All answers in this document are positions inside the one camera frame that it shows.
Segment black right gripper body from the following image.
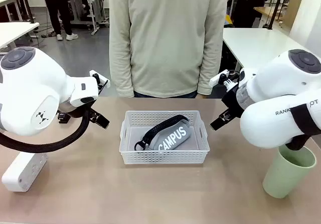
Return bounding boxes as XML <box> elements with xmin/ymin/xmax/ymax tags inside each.
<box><xmin>222</xmin><ymin>86</ymin><xmax>245</xmax><ymax>116</ymax></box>

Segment pale green plastic cup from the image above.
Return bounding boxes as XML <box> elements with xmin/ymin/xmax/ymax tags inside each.
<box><xmin>262</xmin><ymin>145</ymin><xmax>317</xmax><ymax>199</ymax></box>

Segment large white table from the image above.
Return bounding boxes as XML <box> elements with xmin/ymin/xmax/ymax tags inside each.
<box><xmin>222</xmin><ymin>27</ymin><xmax>315</xmax><ymax>70</ymax></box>

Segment background person white sneakers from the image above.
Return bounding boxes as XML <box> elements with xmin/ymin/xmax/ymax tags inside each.
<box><xmin>40</xmin><ymin>0</ymin><xmax>79</xmax><ymax>41</ymax></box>

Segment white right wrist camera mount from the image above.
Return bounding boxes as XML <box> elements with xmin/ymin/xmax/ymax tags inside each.
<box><xmin>209</xmin><ymin>69</ymin><xmax>242</xmax><ymax>92</ymax></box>

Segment person in beige sweater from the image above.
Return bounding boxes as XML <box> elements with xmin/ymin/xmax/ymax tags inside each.
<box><xmin>109</xmin><ymin>0</ymin><xmax>228</xmax><ymax>99</ymax></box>

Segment grey CAMPUS pouch black strap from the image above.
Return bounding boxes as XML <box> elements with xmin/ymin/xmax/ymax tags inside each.
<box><xmin>134</xmin><ymin>115</ymin><xmax>195</xmax><ymax>152</ymax></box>

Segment tall brown cardboard box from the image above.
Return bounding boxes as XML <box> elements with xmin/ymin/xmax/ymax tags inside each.
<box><xmin>284</xmin><ymin>0</ymin><xmax>307</xmax><ymax>33</ymax></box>

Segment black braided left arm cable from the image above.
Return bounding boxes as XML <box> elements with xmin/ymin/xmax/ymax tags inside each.
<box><xmin>0</xmin><ymin>107</ymin><xmax>91</xmax><ymax>154</ymax></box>

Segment wooden top table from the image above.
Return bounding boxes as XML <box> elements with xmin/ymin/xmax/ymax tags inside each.
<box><xmin>253</xmin><ymin>5</ymin><xmax>296</xmax><ymax>29</ymax></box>

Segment black slanted pole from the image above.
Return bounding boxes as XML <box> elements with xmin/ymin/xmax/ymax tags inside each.
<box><xmin>268</xmin><ymin>0</ymin><xmax>286</xmax><ymax>31</ymax></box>

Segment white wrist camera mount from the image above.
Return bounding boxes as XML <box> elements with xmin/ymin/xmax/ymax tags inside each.
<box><xmin>209</xmin><ymin>69</ymin><xmax>242</xmax><ymax>92</ymax></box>
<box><xmin>89</xmin><ymin>69</ymin><xmax>111</xmax><ymax>96</ymax></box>

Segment white table with rounded edge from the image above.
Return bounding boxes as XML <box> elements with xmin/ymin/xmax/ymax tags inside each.
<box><xmin>0</xmin><ymin>22</ymin><xmax>40</xmax><ymax>49</ymax></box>

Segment background person dark clothes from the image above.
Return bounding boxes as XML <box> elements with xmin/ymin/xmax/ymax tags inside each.
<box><xmin>230</xmin><ymin>0</ymin><xmax>284</xmax><ymax>29</ymax></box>

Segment white power strip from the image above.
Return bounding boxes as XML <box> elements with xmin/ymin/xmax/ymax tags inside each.
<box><xmin>1</xmin><ymin>152</ymin><xmax>49</xmax><ymax>192</ymax></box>

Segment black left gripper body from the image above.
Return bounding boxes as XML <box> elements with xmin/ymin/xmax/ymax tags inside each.
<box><xmin>59</xmin><ymin>102</ymin><xmax>97</xmax><ymax>119</ymax></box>

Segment black right arm cable sleeve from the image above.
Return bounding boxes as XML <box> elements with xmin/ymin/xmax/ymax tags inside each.
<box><xmin>285</xmin><ymin>103</ymin><xmax>321</xmax><ymax>151</ymax></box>

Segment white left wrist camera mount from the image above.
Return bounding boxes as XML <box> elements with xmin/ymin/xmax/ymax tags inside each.
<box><xmin>89</xmin><ymin>69</ymin><xmax>111</xmax><ymax>96</ymax></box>

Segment white perforated plastic basket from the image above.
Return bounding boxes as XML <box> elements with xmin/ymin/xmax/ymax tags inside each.
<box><xmin>119</xmin><ymin>110</ymin><xmax>211</xmax><ymax>166</ymax></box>

